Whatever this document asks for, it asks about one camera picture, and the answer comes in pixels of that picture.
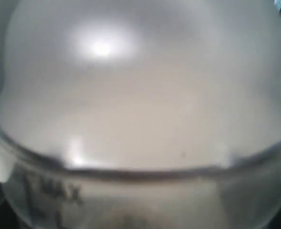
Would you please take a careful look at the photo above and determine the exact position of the clear plastic shaker bottle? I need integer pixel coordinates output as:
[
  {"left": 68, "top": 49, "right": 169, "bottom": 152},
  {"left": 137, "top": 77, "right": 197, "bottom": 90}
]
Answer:
[{"left": 0, "top": 0, "right": 281, "bottom": 229}]

